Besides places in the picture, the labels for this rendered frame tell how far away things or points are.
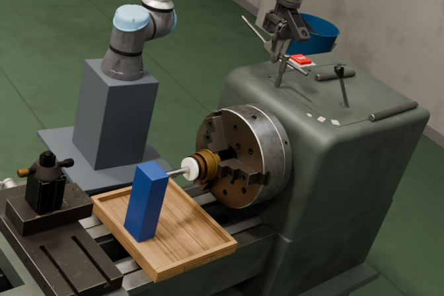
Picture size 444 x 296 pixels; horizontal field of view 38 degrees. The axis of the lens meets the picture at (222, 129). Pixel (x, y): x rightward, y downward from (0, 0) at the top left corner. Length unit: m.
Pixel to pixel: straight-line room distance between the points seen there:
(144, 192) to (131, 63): 0.60
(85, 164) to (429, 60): 3.46
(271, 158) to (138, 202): 0.41
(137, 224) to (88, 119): 0.62
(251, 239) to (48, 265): 0.69
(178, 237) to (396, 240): 2.19
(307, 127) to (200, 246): 0.48
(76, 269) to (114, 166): 0.82
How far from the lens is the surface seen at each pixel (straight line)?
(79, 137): 2.47
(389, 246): 3.88
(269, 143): 1.91
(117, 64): 2.26
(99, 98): 2.29
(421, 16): 5.34
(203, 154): 1.91
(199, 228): 2.01
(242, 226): 2.12
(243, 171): 1.90
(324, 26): 5.38
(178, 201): 2.10
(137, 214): 1.87
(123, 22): 2.21
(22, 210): 1.75
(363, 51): 5.71
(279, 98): 2.07
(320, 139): 1.95
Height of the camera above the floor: 2.12
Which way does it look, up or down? 29 degrees down
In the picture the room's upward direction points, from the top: 16 degrees clockwise
